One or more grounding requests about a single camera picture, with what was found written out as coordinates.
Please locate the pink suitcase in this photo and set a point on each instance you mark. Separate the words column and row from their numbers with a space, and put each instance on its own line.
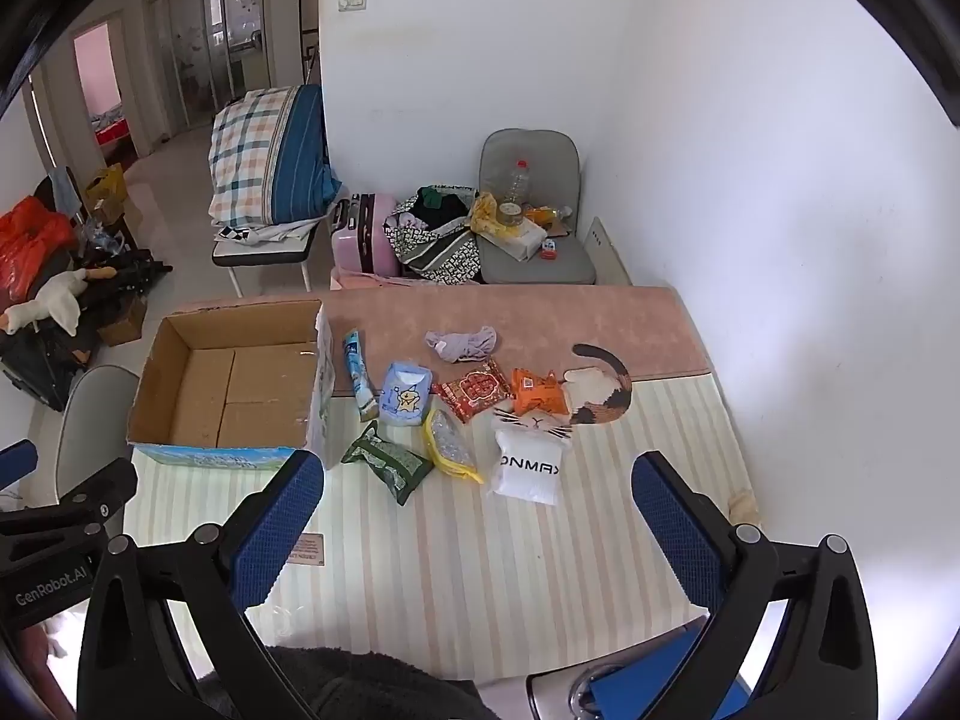
column 360, row 240

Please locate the white goose plush toy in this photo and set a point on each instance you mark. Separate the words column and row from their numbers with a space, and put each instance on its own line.
column 60, row 304

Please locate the green packet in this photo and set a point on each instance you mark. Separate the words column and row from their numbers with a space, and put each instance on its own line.
column 386, row 461

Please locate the clear plastic bottle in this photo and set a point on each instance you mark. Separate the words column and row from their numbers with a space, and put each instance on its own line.
column 514, row 195

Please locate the white board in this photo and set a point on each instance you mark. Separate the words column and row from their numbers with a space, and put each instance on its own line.
column 609, row 251

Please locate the plaid and blue bedding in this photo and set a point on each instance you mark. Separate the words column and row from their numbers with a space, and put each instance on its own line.
column 262, row 157

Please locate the yellow-edged steel wool packet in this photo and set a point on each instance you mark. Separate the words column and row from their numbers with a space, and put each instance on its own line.
column 450, row 442

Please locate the blue tissue pack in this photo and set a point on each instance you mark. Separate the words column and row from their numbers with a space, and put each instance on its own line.
column 405, row 397

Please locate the red plastic bag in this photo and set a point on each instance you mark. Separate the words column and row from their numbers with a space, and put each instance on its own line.
column 30, row 247

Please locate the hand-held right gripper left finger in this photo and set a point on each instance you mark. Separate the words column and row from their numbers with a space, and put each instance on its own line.
column 274, row 532

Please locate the white pillow packet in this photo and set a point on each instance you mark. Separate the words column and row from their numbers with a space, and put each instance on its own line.
column 525, row 465

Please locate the red snack packet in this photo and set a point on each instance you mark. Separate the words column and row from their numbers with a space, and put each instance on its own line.
column 472, row 390

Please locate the orange snack packet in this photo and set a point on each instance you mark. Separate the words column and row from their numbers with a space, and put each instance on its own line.
column 536, row 390

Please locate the white round chair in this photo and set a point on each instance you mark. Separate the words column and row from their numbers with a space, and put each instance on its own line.
column 94, row 420

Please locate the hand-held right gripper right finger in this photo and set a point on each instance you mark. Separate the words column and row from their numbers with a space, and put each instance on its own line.
column 679, row 525

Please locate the long blue tube packet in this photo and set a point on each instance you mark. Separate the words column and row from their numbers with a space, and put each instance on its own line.
column 358, row 375

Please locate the black white patterned bag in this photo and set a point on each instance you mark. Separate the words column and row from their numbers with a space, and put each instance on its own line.
column 439, row 247

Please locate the yellow plastic bag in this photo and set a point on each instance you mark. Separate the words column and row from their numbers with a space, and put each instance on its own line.
column 486, row 214

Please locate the small cardboard box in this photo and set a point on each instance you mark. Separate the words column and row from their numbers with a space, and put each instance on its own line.
column 124, row 322

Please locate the orange packets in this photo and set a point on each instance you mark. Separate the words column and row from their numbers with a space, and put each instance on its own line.
column 547, row 216

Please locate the purple cloth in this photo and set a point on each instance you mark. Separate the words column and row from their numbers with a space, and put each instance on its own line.
column 465, row 345

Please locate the white metal chair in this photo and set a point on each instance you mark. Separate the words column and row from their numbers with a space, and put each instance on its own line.
column 262, row 251

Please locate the brown mat label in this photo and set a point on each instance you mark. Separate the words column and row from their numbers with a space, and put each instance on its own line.
column 307, row 549

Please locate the blue seat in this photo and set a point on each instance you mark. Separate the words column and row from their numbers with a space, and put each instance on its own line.
column 645, row 671

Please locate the glass sliding door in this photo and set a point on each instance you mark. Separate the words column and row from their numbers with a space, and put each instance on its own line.
column 202, row 45

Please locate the grey chair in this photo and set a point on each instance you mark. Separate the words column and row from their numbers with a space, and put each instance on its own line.
column 555, row 266

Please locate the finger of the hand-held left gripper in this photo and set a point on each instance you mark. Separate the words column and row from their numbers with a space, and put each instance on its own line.
column 112, row 480
column 15, row 465

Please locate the dark fuzzy clothing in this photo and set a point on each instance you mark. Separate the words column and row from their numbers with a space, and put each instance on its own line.
column 360, row 686

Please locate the beige tissue box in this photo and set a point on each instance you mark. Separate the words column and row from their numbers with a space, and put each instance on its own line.
column 514, row 240

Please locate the small red white box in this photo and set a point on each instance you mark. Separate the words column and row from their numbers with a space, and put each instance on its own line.
column 550, row 249

